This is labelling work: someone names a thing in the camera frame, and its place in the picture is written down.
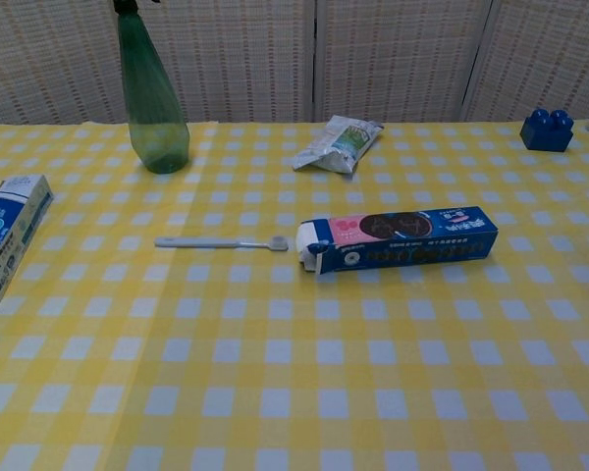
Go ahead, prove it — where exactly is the green plastic spray bottle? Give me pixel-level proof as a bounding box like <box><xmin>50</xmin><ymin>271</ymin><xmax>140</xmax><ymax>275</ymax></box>
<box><xmin>111</xmin><ymin>0</ymin><xmax>191</xmax><ymax>176</ymax></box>

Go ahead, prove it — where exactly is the beige woven folding screen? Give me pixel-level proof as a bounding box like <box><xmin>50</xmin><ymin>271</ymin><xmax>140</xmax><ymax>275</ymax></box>
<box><xmin>0</xmin><ymin>0</ymin><xmax>589</xmax><ymax>127</ymax></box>

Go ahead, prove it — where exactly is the white grey toothbrush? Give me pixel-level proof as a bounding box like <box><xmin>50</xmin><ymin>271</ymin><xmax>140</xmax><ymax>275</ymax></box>
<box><xmin>154</xmin><ymin>235</ymin><xmax>290</xmax><ymax>253</ymax></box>

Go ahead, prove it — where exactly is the yellow white checkered tablecloth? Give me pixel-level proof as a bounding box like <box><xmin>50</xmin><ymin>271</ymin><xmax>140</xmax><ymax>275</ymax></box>
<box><xmin>0</xmin><ymin>120</ymin><xmax>589</xmax><ymax>471</ymax></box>

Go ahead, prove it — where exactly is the blue toy building block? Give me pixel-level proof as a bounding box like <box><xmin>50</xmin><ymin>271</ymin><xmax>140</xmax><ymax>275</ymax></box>
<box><xmin>518</xmin><ymin>107</ymin><xmax>575</xmax><ymax>154</ymax></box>

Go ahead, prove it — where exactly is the silver foil snack packet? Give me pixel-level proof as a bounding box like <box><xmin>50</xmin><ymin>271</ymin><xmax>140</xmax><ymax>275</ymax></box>
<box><xmin>292</xmin><ymin>114</ymin><xmax>386</xmax><ymax>176</ymax></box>

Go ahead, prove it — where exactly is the blue cookie box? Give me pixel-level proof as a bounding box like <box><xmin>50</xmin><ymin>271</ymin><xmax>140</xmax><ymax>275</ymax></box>
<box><xmin>295</xmin><ymin>205</ymin><xmax>500</xmax><ymax>275</ymax></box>

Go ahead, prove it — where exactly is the white blue toothpaste box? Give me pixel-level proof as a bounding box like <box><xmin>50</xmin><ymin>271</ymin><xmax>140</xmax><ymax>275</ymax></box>
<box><xmin>0</xmin><ymin>174</ymin><xmax>56</xmax><ymax>311</ymax></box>

